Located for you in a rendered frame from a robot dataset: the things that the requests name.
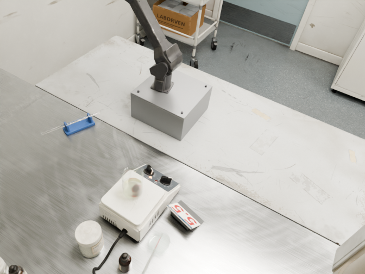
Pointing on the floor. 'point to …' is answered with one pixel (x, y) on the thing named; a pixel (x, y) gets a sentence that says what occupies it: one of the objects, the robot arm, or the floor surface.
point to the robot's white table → (233, 139)
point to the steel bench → (186, 255)
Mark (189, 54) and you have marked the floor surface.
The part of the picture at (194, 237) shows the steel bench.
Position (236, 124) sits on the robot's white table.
